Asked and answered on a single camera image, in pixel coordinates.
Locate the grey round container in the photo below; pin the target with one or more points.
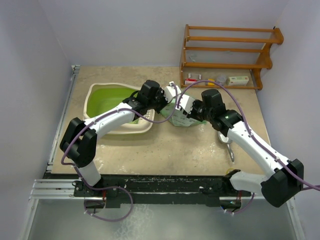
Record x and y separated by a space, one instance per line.
221 79

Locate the silver metal scoop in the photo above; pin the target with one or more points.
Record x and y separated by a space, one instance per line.
227 142

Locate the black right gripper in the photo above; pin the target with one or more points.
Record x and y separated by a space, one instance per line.
196 102

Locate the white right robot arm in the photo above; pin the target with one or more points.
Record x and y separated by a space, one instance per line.
281 178

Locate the beige green litter box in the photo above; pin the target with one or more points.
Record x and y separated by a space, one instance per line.
102 97

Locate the red white small box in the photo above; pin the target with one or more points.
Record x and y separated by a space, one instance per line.
189 81

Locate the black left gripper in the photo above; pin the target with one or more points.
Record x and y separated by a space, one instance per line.
160 93

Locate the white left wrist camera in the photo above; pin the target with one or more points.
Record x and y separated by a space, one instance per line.
171 91

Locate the wooden shelf rack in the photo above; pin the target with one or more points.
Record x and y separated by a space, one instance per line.
263 60

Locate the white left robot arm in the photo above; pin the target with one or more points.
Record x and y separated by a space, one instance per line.
79 142

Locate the green cat litter bag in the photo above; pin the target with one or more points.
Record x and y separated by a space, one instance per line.
176 118

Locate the green white carton box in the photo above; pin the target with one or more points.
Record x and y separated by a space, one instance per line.
237 81

